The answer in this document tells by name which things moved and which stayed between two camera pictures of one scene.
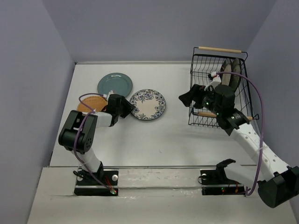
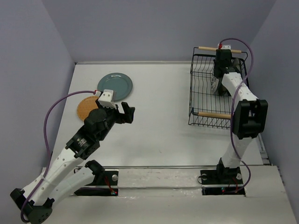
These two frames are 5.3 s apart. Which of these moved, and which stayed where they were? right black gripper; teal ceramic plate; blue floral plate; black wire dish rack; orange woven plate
Moved: blue floral plate; right black gripper
Stayed: orange woven plate; black wire dish rack; teal ceramic plate
